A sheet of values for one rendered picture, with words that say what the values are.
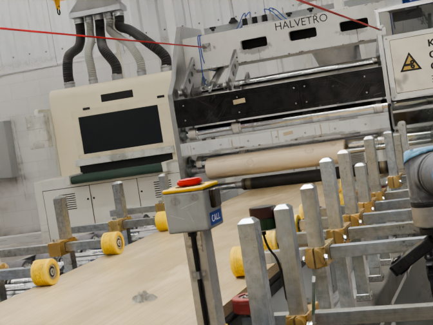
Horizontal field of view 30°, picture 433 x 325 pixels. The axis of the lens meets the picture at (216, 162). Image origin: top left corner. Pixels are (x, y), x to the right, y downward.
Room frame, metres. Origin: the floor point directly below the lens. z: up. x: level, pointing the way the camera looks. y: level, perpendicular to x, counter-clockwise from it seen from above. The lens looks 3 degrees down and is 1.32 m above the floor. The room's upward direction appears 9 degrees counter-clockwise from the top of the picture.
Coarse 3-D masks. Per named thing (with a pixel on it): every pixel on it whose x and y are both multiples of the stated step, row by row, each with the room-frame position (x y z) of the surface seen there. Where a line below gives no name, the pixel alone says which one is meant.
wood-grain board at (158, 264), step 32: (256, 192) 4.31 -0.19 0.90; (288, 192) 4.06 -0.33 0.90; (320, 192) 3.83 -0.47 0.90; (224, 224) 3.20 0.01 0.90; (128, 256) 2.76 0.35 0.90; (160, 256) 2.65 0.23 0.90; (224, 256) 2.46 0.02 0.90; (32, 288) 2.41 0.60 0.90; (64, 288) 2.33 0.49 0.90; (96, 288) 2.25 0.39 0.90; (128, 288) 2.18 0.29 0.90; (160, 288) 2.11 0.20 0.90; (224, 288) 1.99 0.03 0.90; (0, 320) 2.02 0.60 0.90; (32, 320) 1.96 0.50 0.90; (64, 320) 1.90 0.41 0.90; (96, 320) 1.85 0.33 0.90; (128, 320) 1.80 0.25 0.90; (160, 320) 1.75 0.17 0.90; (192, 320) 1.71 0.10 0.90
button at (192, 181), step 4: (180, 180) 1.28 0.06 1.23; (184, 180) 1.26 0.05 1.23; (188, 180) 1.26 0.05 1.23; (192, 180) 1.26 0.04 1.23; (196, 180) 1.26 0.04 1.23; (200, 180) 1.27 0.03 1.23; (180, 184) 1.27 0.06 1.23; (184, 184) 1.26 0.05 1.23; (188, 184) 1.26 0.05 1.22; (192, 184) 1.26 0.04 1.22
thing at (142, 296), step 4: (140, 292) 2.03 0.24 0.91; (144, 292) 2.01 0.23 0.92; (136, 296) 2.01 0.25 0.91; (140, 296) 1.98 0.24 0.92; (144, 296) 1.99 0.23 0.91; (148, 296) 2.00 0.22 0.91; (152, 296) 1.98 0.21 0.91; (156, 296) 1.99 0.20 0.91; (136, 300) 1.97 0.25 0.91; (140, 300) 1.97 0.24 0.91; (144, 300) 1.97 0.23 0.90; (152, 300) 1.97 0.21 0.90
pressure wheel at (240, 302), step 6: (240, 294) 1.87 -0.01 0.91; (246, 294) 1.84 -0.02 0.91; (234, 300) 1.82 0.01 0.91; (240, 300) 1.81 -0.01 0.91; (246, 300) 1.80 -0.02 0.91; (234, 306) 1.82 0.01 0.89; (240, 306) 1.81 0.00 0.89; (246, 306) 1.80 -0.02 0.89; (234, 312) 1.83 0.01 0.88; (240, 312) 1.81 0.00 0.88; (246, 312) 1.80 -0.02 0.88
